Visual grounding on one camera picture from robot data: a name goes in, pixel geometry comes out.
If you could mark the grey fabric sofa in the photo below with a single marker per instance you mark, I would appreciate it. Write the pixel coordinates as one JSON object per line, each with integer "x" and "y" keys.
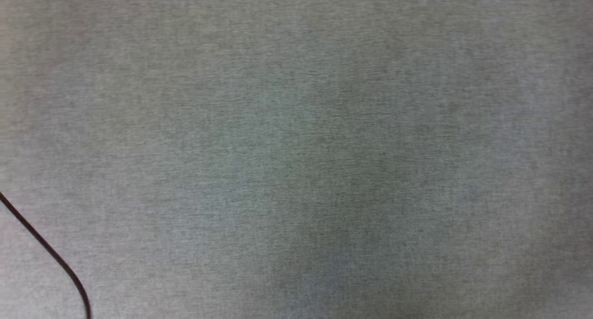
{"x": 324, "y": 147}

